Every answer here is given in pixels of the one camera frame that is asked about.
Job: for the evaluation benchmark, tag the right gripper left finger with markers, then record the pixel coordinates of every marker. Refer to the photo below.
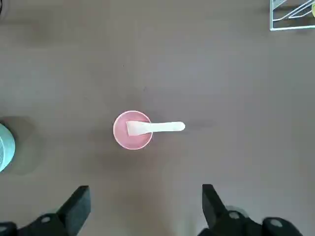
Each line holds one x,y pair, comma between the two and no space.
71,211

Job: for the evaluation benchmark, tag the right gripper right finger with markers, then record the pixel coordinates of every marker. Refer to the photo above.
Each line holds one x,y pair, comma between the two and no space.
214,211

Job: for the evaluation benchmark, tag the large green bowl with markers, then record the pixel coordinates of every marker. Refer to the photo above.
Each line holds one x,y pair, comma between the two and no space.
6,147

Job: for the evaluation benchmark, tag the pink bowl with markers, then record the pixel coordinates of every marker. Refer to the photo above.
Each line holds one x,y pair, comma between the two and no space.
133,142

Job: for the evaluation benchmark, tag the yellow cup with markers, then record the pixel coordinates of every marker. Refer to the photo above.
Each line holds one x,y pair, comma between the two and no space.
313,10

